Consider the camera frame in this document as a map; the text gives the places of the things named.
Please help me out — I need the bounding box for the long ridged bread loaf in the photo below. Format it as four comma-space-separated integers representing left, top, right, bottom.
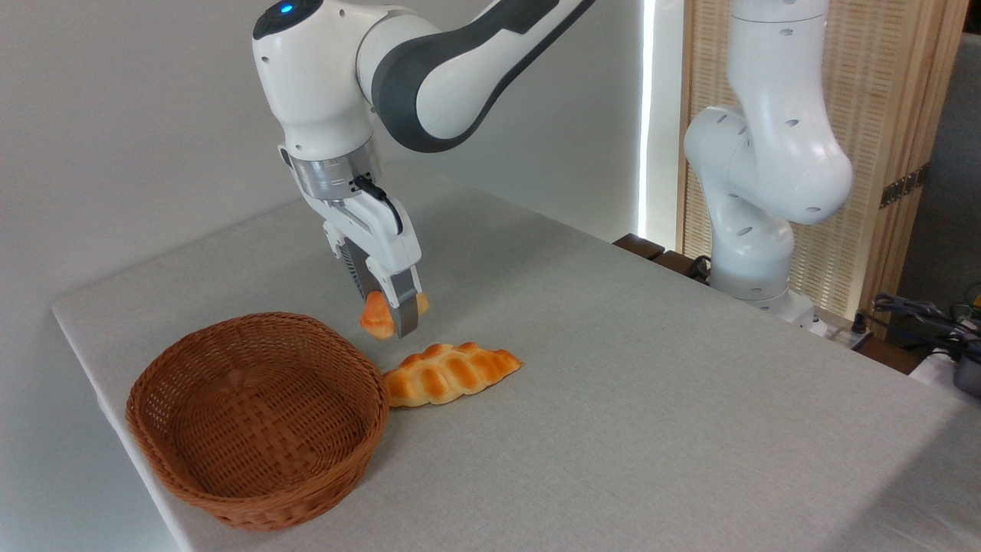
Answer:
382, 342, 523, 408

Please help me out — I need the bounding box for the black metal screen hinge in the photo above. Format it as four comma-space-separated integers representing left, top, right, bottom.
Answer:
879, 164, 930, 209

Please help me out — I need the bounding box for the dark brown wooden board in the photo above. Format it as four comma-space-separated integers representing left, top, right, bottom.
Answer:
612, 233, 715, 285

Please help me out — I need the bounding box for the light wooden folding screen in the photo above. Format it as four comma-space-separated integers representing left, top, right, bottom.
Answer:
676, 0, 971, 338

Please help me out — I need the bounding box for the brown wicker basket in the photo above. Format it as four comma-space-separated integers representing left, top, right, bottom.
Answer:
126, 311, 390, 532

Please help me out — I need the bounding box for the black cable bundle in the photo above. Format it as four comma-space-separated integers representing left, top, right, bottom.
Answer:
870, 285, 981, 361

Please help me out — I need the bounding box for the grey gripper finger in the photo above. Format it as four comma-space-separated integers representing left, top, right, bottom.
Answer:
366, 261, 424, 340
330, 235, 383, 301

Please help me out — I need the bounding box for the grey tablecloth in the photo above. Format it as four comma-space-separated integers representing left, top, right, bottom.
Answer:
51, 165, 981, 552

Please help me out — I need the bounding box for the round orange bread roll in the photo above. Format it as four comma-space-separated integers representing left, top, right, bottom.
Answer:
359, 290, 431, 341

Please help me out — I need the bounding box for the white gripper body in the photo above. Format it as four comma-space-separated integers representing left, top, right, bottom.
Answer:
299, 184, 424, 277

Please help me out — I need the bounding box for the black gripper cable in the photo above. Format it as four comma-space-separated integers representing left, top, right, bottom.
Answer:
351, 175, 405, 236

